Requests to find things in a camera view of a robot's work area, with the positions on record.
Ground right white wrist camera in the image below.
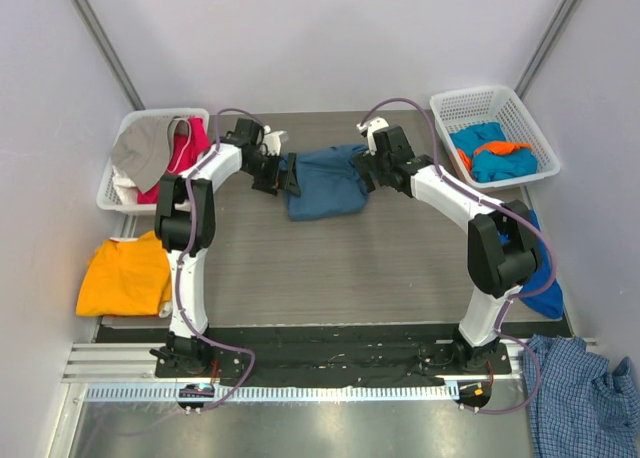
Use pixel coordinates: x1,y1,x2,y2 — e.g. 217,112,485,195
356,117,389,155

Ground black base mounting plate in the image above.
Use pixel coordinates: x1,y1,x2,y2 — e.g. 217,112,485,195
151,324,512,388

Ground left corner metal post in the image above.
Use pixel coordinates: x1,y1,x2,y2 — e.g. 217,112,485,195
70,0,145,111

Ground right corner metal post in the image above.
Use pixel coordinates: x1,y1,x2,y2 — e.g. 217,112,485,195
515,0,582,98

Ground white shirt in basket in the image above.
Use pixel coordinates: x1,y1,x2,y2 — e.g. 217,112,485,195
111,167,138,206

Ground blue checkered cloth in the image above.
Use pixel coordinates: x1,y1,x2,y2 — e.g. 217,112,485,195
522,335,639,457

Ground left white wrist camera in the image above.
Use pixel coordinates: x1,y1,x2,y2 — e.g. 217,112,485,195
259,125,289,156

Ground turquoise shirt in basket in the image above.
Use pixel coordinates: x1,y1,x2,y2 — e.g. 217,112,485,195
451,122,538,183

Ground yellow orange folded shirt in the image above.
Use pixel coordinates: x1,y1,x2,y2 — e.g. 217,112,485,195
76,232,173,318

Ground white slotted cable duct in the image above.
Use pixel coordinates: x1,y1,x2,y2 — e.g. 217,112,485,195
85,381,459,403

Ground corner metal post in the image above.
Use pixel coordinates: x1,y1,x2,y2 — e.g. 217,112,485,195
70,0,145,111
515,0,582,98

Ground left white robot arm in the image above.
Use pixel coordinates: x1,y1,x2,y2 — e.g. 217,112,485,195
155,118,301,340

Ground pink shirt in basket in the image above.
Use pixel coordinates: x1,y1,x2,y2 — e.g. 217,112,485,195
138,116,209,205

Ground orange shirt in basket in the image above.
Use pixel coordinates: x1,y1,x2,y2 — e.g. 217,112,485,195
456,141,532,172

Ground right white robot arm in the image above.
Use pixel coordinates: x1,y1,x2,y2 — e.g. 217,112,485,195
354,118,541,373

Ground aluminium rail frame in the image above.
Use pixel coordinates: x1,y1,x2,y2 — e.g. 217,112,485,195
61,335,599,384

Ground dark teal blue t-shirt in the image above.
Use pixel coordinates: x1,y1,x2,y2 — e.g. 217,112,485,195
285,144,369,222

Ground bright blue folded shirt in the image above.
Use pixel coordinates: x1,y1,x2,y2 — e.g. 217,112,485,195
494,240,564,323

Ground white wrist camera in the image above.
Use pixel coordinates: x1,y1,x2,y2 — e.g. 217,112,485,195
259,125,289,156
356,117,389,155

